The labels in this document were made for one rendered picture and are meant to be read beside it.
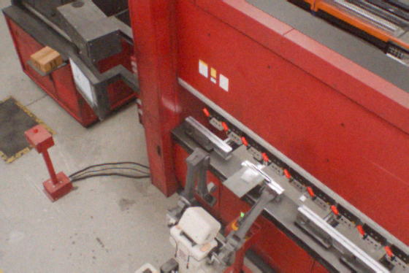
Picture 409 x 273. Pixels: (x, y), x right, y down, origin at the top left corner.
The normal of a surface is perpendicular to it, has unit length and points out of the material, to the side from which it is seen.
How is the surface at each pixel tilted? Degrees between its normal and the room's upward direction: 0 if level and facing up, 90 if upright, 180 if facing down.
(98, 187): 0
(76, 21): 0
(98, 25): 0
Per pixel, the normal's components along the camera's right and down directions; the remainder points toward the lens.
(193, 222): -0.54, -0.08
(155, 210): 0.00, -0.68
